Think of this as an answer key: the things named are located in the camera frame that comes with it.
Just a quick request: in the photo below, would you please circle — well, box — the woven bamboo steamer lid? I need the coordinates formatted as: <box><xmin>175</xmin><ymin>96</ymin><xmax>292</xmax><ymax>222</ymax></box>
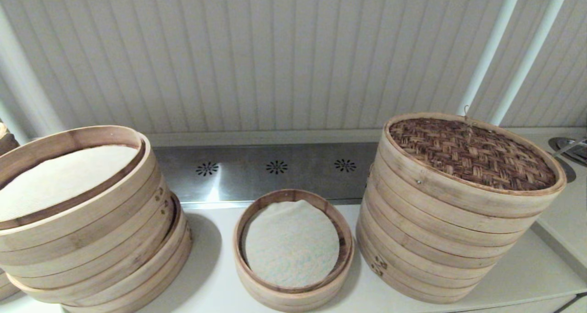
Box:
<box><xmin>380</xmin><ymin>104</ymin><xmax>568</xmax><ymax>220</ymax></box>

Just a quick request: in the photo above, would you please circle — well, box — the white steamer liner cloth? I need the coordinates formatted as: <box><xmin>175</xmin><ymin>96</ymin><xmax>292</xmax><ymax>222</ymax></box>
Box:
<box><xmin>0</xmin><ymin>144</ymin><xmax>140</xmax><ymax>223</ymax></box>
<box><xmin>244</xmin><ymin>200</ymin><xmax>341</xmax><ymax>288</ymax></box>

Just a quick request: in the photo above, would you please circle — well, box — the stainless steel vent panel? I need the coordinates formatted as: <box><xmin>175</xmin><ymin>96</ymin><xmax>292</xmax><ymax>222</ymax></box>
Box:
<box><xmin>151</xmin><ymin>142</ymin><xmax>381</xmax><ymax>204</ymax></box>

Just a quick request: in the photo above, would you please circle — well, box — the thin white wall pipe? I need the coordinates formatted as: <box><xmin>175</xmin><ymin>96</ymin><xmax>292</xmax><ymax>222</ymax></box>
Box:
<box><xmin>455</xmin><ymin>0</ymin><xmax>525</xmax><ymax>117</ymax></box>
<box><xmin>490</xmin><ymin>0</ymin><xmax>574</xmax><ymax>126</ymax></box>

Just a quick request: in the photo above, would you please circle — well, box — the thick white wall pipe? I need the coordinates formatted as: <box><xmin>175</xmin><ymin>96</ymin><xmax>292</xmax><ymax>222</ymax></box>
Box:
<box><xmin>0</xmin><ymin>6</ymin><xmax>66</xmax><ymax>139</ymax></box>

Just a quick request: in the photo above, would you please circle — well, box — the metal utensil handle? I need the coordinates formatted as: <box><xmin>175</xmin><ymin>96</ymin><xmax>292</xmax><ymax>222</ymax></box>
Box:
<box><xmin>552</xmin><ymin>139</ymin><xmax>587</xmax><ymax>159</ymax></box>

